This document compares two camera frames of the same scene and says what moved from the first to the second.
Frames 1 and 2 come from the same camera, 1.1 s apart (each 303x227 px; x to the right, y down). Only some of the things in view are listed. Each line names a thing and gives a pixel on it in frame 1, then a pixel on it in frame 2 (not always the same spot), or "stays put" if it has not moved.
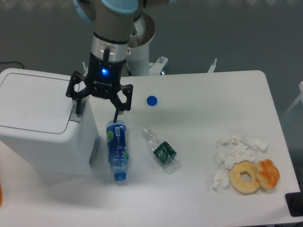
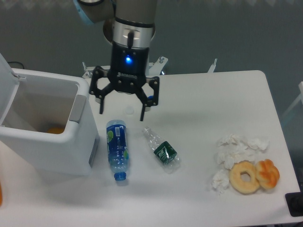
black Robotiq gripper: (103, 79) -> (128, 72)
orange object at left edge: (1, 194) stays put
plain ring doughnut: (244, 178) stays put
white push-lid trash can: (39, 122) stays put
